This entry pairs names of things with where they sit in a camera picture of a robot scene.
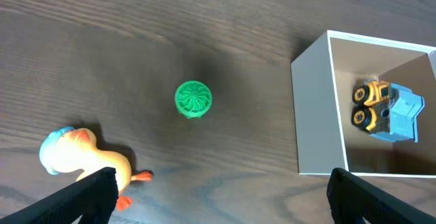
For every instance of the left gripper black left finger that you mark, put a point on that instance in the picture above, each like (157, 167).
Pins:
(90, 200)

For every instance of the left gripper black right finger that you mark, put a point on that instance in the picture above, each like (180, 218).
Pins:
(354, 200)

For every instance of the yellow rubber duck blue hat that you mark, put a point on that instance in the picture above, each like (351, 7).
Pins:
(68, 149)

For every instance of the yellow blue toy truck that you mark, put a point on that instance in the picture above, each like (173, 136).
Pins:
(387, 111)

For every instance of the white cardboard box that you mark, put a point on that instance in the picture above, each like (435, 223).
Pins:
(323, 77)

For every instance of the green spinning top toy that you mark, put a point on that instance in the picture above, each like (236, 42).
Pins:
(193, 99)

